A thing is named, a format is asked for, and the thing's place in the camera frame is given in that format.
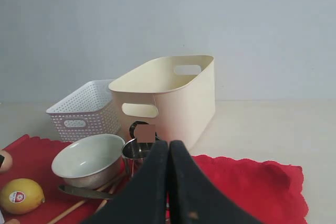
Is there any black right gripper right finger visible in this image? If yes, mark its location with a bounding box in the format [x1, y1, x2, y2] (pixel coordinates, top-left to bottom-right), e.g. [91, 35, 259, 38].
[169, 141, 261, 224]

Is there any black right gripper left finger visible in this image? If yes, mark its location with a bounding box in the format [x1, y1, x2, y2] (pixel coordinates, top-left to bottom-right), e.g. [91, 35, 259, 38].
[82, 141, 168, 224]

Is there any yellow lemon with sticker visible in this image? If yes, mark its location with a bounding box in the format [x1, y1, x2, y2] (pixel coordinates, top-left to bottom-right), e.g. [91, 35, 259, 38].
[1, 178, 45, 215]

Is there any brown egg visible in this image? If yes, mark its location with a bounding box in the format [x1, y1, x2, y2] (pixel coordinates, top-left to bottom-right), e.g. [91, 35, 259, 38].
[1, 150, 13, 173]

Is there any right wooden chopstick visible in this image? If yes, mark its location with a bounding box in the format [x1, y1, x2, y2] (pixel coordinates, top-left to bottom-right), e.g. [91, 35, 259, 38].
[95, 176, 126, 213]

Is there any wooden chopstick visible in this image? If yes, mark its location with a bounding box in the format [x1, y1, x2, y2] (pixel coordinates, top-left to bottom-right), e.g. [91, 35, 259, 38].
[95, 176, 126, 213]
[47, 171, 125, 224]

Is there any stainless steel cup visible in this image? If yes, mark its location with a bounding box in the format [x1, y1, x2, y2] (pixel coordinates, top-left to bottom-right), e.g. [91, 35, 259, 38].
[122, 137, 161, 180]

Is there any silver table knife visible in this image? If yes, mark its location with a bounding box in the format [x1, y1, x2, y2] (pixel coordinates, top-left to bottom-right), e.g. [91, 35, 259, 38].
[58, 185, 114, 200]

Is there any pale green ceramic bowl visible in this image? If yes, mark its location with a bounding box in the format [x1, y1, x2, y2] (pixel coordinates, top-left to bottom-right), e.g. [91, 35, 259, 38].
[51, 134, 125, 189]

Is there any red scalloped tablecloth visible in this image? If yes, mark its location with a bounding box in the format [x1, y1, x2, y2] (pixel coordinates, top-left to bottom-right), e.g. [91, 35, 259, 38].
[1, 135, 309, 223]

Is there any left wooden chopstick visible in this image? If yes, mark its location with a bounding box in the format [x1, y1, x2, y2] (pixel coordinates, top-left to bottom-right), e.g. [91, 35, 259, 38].
[47, 171, 125, 224]

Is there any white perforated plastic basket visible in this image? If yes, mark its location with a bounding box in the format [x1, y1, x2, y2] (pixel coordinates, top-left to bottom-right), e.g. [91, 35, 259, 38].
[46, 79, 121, 142]

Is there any cream plastic bin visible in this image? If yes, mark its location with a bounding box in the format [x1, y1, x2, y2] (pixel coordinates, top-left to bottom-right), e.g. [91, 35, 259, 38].
[109, 55, 215, 149]

